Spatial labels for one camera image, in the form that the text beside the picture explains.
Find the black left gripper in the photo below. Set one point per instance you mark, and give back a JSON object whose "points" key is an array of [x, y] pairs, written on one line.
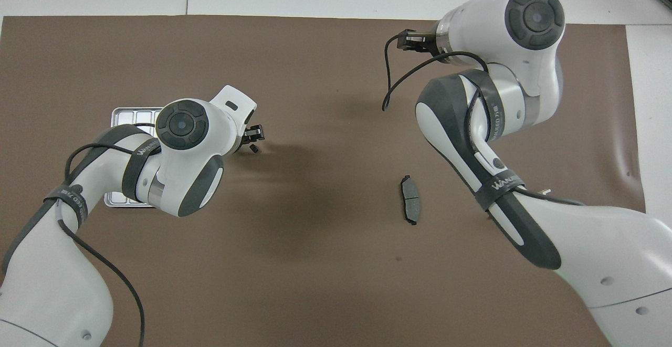
{"points": [[245, 136]]}

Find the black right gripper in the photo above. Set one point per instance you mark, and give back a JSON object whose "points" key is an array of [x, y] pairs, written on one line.
{"points": [[426, 45]]}

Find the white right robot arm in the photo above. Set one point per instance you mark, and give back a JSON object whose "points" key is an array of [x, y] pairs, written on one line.
{"points": [[604, 247]]}

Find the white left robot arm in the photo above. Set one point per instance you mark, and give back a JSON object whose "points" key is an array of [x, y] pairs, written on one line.
{"points": [[47, 284]]}

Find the silver metal tray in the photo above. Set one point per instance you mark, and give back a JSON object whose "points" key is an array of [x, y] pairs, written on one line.
{"points": [[126, 116]]}

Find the brown table mat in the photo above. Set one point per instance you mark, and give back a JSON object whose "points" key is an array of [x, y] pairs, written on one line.
{"points": [[315, 205]]}

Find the dark grey brake pad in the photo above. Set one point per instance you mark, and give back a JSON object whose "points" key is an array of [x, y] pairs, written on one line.
{"points": [[410, 200]]}

